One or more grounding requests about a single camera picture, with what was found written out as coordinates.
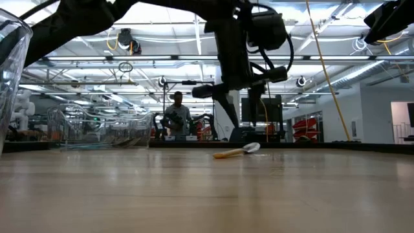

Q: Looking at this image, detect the person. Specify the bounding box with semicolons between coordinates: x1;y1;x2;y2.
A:
163;91;193;137

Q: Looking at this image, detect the silver ventilation duct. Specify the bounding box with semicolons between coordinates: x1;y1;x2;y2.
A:
315;60;392;93

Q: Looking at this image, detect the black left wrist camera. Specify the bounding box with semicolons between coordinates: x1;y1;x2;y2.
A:
247;10;289;52

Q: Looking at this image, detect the clear plastic tray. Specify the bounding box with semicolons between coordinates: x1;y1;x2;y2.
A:
47;102;155;150
0;8;34;157

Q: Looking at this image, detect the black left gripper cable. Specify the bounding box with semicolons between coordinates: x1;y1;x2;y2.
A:
248;2;296;77

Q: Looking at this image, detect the black desk equipment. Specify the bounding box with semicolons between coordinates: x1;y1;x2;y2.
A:
228;126;285;144

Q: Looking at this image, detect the yellow hanging cable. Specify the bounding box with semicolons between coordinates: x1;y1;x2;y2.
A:
305;0;353;142

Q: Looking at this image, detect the red rack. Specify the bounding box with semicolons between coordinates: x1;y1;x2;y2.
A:
292;118;320;142

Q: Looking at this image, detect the black background workstation frame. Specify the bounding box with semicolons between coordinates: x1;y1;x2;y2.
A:
162;80;217;140

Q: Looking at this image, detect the black monitor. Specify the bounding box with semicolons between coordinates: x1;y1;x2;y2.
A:
241;95;285;124

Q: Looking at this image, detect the black aluminium table frame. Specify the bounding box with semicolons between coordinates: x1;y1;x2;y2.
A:
0;139;414;155

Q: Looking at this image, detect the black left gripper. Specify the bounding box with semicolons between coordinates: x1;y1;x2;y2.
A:
191;17;289;129

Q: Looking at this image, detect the orange-handled silver spoon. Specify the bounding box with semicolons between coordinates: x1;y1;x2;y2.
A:
212;142;261;160

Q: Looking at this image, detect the white column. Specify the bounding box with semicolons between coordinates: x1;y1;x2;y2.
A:
213;66;242;140

